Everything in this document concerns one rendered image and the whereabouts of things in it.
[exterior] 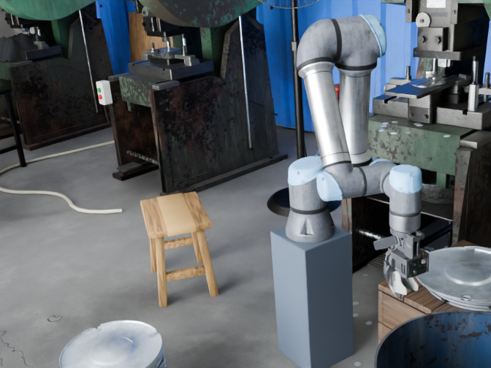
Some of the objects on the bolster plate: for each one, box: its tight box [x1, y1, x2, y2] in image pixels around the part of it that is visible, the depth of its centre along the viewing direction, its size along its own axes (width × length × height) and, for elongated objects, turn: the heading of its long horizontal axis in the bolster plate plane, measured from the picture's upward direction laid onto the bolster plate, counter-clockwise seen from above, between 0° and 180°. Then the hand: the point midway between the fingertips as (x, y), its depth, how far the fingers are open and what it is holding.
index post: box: [467, 82, 479, 111], centre depth 206 cm, size 3×3×10 cm
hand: (398, 293), depth 159 cm, fingers closed
